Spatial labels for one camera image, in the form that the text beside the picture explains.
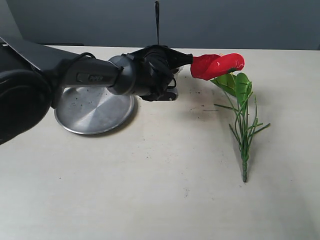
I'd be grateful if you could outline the stainless steel spork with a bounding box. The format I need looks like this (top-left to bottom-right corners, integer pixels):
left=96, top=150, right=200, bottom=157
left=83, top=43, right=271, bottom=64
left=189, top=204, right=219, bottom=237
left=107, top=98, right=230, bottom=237
left=154, top=1, right=160, bottom=45

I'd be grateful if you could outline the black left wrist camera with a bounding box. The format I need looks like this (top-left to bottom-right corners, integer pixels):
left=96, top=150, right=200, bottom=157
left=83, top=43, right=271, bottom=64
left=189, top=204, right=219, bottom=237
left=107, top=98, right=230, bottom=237
left=140, top=87, right=179, bottom=102

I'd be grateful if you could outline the white plastic flower pot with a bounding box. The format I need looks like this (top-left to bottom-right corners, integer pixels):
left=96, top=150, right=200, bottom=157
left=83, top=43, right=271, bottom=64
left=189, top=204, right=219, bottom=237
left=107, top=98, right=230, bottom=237
left=171, top=66, right=184, bottom=75

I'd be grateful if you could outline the red artificial anthurium flower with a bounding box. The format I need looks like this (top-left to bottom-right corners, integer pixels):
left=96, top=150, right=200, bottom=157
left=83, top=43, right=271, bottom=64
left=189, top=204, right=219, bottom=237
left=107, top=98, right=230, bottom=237
left=190, top=53, right=271, bottom=183

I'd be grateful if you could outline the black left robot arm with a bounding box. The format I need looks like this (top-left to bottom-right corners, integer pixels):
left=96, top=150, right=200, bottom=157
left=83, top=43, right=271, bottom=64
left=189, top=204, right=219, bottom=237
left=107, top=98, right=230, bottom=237
left=0, top=36, right=193, bottom=144

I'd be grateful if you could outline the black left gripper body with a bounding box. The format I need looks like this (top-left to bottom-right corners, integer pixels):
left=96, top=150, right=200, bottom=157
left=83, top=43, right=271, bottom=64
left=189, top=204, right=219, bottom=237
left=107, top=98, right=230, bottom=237
left=130, top=45, right=180, bottom=83

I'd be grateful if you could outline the round stainless steel plate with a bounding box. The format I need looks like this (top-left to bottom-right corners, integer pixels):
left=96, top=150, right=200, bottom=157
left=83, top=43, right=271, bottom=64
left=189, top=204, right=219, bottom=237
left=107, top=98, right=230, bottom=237
left=54, top=87, right=136, bottom=135

